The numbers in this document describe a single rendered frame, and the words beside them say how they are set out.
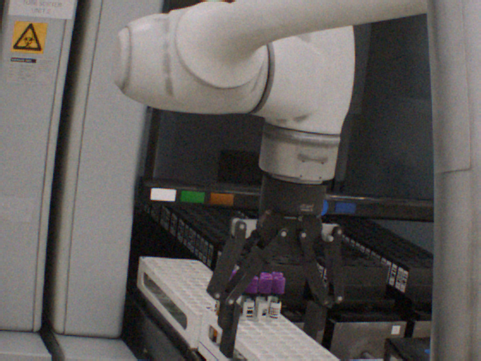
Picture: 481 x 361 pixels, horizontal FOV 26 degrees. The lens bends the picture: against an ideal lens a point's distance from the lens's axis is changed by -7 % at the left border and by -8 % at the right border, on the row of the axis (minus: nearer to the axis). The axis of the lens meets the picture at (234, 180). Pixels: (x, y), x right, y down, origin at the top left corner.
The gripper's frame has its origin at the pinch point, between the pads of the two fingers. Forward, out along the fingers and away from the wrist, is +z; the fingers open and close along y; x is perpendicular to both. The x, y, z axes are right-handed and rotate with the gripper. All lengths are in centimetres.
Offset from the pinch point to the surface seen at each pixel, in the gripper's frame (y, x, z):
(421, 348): 30.1, 11.5, 5.7
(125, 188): -9.7, 38.2, -10.2
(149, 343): -6.8, 27.2, 10.5
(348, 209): 25.4, 35.5, -10.0
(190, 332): -5.1, 14.8, 4.3
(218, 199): 3.9, 35.5, -10.1
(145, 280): -4.0, 41.7, 4.8
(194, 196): 0.2, 35.5, -10.3
